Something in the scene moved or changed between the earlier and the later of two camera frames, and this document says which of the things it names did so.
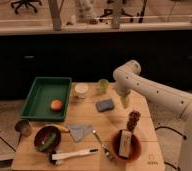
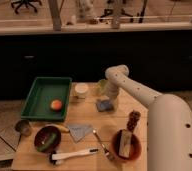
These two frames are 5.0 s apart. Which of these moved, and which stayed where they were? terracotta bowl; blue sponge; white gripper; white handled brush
Moved: white gripper
Stayed: blue sponge; white handled brush; terracotta bowl
